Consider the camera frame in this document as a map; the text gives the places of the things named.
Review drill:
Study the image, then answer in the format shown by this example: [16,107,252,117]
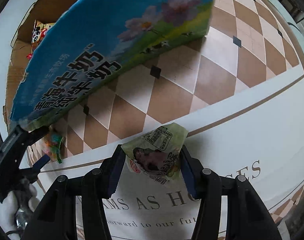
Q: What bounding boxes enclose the patterned table mat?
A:
[24,0,304,240]

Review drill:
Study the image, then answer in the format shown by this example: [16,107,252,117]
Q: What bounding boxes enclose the yellow white snack packet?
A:
[27,20,55,60]

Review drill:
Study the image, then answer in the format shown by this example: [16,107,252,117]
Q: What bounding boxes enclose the green snack packet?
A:
[121,122,188,187]

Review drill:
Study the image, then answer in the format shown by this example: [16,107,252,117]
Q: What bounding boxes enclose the small colourful candy packet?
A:
[41,129,63,164]

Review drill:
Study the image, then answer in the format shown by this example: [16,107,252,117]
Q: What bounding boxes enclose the gloved left hand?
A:
[0,179,40,239]

